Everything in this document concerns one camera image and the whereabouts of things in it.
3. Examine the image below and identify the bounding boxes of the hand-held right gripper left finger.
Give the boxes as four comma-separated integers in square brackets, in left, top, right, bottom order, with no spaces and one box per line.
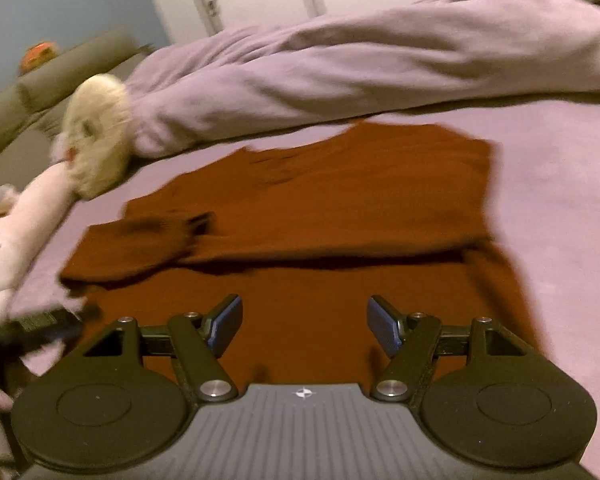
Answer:
[82,294,244,404]

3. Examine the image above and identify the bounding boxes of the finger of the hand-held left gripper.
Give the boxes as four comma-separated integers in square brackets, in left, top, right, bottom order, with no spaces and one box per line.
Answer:
[42,302,102,342]

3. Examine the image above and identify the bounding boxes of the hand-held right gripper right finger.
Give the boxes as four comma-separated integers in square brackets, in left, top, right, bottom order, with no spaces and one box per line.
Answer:
[367,296,524,404]

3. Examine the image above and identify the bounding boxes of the brown sweater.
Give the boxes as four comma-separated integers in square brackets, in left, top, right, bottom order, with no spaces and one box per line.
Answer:
[59,121,551,386]

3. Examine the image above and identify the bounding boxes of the pink plush toy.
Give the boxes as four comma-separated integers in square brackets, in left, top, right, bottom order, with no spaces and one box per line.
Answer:
[0,164,77,332]

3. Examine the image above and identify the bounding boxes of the cream plush toy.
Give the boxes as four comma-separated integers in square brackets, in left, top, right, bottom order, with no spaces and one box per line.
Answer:
[50,74,134,200]

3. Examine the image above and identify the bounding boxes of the olive green sofa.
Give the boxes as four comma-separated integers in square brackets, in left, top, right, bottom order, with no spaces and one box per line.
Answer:
[0,25,153,188]

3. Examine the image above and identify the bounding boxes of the lilac duvet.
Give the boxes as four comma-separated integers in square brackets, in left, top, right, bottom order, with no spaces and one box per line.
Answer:
[125,0,600,158]

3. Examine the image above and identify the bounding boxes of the orange soft toy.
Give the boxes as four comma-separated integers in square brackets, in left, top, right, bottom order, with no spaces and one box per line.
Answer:
[20,42,61,74]

